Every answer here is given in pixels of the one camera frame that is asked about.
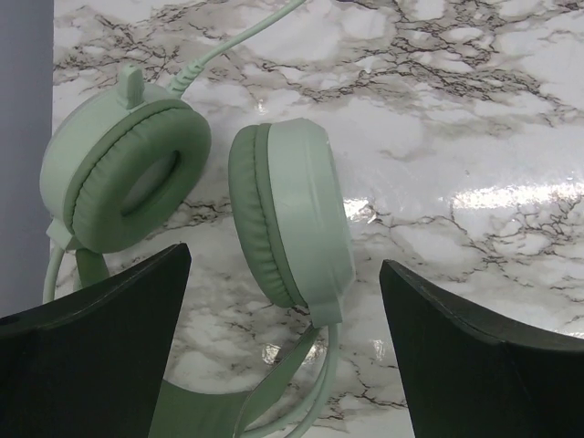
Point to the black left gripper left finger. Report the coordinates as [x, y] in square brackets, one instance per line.
[91, 364]

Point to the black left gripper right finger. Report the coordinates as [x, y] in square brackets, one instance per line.
[468, 371]

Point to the mint green headphones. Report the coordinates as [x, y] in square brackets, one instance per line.
[119, 166]

